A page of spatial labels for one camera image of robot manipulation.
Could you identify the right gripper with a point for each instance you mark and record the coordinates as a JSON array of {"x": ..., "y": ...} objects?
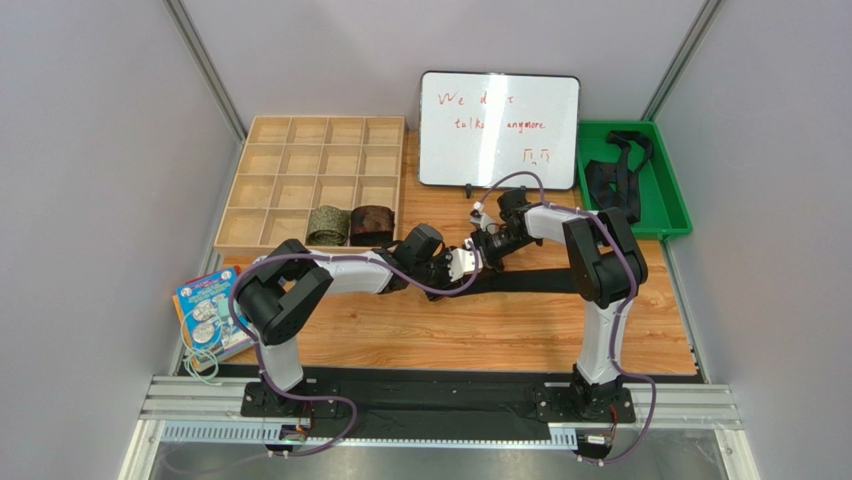
[{"x": 494, "y": 243}]

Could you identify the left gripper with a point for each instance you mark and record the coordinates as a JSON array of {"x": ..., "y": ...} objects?
[{"x": 443, "y": 272}]

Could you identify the black tie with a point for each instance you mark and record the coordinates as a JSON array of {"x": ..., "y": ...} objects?
[{"x": 557, "y": 280}]

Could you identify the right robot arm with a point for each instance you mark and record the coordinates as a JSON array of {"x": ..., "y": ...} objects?
[{"x": 606, "y": 268}]

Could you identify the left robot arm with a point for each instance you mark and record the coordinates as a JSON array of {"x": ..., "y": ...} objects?
[{"x": 277, "y": 295}]

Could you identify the brown red rolled tie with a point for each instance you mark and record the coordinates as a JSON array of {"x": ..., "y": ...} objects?
[{"x": 371, "y": 225}]

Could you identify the green patterned rolled tie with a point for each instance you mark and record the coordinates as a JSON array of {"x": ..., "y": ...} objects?
[{"x": 328, "y": 226}]

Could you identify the white whiteboard with red writing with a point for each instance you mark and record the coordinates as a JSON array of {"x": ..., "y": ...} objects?
[{"x": 476, "y": 129}]

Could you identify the wooden compartment organizer box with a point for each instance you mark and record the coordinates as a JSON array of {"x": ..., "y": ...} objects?
[{"x": 292, "y": 165}]

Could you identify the dark striped tie in bin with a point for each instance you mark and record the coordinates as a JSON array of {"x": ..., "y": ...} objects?
[{"x": 614, "y": 184}]

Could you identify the green plastic bin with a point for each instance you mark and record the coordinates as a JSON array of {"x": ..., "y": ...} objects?
[{"x": 664, "y": 212}]

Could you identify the blue children's book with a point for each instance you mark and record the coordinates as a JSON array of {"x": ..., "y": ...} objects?
[{"x": 206, "y": 313}]

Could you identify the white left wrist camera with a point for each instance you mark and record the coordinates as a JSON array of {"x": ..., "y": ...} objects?
[{"x": 463, "y": 262}]

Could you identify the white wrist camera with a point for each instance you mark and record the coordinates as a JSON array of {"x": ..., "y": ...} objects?
[
  {"x": 463, "y": 262},
  {"x": 481, "y": 220}
]

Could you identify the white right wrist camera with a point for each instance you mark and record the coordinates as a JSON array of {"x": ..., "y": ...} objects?
[{"x": 481, "y": 220}]

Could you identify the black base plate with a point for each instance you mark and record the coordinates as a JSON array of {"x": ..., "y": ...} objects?
[{"x": 441, "y": 405}]

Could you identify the aluminium frame rail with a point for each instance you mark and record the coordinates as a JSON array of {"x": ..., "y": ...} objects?
[{"x": 189, "y": 430}]

